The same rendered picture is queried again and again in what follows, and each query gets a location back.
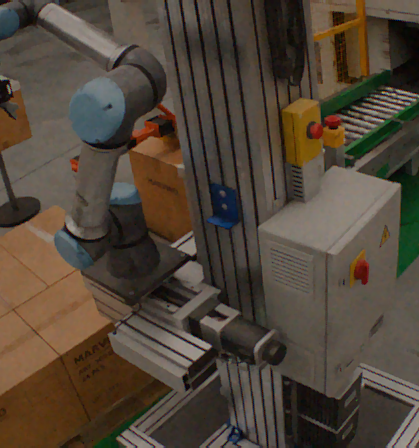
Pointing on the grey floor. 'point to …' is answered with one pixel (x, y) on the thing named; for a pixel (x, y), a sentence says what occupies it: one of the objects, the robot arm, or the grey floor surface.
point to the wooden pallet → (104, 423)
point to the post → (335, 156)
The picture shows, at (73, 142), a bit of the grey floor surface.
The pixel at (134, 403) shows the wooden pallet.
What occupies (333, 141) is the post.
